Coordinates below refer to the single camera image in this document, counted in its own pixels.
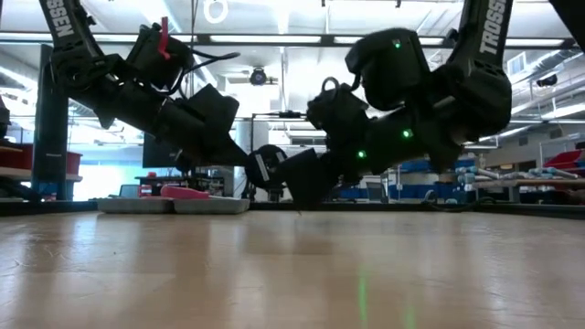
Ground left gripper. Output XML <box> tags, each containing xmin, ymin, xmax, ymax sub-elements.
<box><xmin>93</xmin><ymin>84</ymin><xmax>250</xmax><ymax>175</ymax></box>

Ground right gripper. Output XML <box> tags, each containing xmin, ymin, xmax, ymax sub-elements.
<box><xmin>276</xmin><ymin>109</ymin><xmax>463</xmax><ymax>214</ymax></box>

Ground red handled screwdriver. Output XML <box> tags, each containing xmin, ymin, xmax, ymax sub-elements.
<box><xmin>159</xmin><ymin>185</ymin><xmax>212</xmax><ymax>200</ymax></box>

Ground black computer monitor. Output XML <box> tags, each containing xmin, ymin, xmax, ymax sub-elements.
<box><xmin>142</xmin><ymin>134</ymin><xmax>185</xmax><ymax>169</ymax></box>

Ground grey chair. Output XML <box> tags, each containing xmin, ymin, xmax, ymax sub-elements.
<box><xmin>365</xmin><ymin>181</ymin><xmax>388</xmax><ymax>203</ymax></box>

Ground grey plastic tool case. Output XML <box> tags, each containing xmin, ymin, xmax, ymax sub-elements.
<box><xmin>98</xmin><ymin>196</ymin><xmax>251</xmax><ymax>216</ymax></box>

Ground blue storage bin row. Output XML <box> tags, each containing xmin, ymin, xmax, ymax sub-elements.
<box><xmin>340</xmin><ymin>184</ymin><xmax>463</xmax><ymax>201</ymax></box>
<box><xmin>392</xmin><ymin>157</ymin><xmax>476</xmax><ymax>175</ymax></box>

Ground red ribbon tag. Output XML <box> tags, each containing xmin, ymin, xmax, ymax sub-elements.
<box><xmin>157</xmin><ymin>16</ymin><xmax>171</xmax><ymax>61</ymax></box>

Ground red storage bin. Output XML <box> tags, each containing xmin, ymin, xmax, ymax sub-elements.
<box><xmin>66</xmin><ymin>152</ymin><xmax>84</xmax><ymax>176</ymax></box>
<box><xmin>0</xmin><ymin>143</ymin><xmax>36</xmax><ymax>171</ymax></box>

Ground wooden shelf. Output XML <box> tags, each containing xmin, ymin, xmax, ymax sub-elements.
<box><xmin>0</xmin><ymin>144</ymin><xmax>84</xmax><ymax>202</ymax></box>

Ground pale blue padded tubes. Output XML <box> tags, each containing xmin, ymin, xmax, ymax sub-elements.
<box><xmin>454</xmin><ymin>166</ymin><xmax>581</xmax><ymax>181</ymax></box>

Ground wooden workbench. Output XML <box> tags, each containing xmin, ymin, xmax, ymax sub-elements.
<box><xmin>473</xmin><ymin>176</ymin><xmax>585</xmax><ymax>203</ymax></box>

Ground red bag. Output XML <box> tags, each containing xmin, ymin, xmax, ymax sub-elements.
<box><xmin>543</xmin><ymin>149</ymin><xmax>585</xmax><ymax>171</ymax></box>

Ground black metal rig frame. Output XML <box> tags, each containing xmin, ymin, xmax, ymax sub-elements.
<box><xmin>250</xmin><ymin>111</ymin><xmax>330</xmax><ymax>153</ymax></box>

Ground black overhead camera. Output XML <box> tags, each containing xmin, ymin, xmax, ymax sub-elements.
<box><xmin>249</xmin><ymin>67</ymin><xmax>270</xmax><ymax>87</ymax></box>

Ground black left wrist camera cable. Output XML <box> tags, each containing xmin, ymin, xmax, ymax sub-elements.
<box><xmin>181</xmin><ymin>49</ymin><xmax>241</xmax><ymax>100</ymax></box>

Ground white ring ceiling light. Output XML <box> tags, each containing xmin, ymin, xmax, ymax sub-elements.
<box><xmin>203</xmin><ymin>0</ymin><xmax>229</xmax><ymax>25</ymax></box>

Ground black ceiling camera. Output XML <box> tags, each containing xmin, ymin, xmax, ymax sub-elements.
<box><xmin>536</xmin><ymin>72</ymin><xmax>559</xmax><ymax>89</ymax></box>

